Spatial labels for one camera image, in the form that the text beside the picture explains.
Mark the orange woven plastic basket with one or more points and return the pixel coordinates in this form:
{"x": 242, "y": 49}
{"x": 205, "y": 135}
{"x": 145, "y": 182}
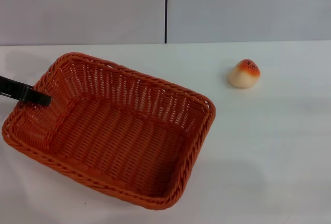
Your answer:
{"x": 119, "y": 143}

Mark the toy bread bun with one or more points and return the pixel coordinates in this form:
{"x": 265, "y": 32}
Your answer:
{"x": 241, "y": 77}

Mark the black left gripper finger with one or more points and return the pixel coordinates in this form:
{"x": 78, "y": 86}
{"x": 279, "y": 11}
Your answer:
{"x": 28, "y": 94}

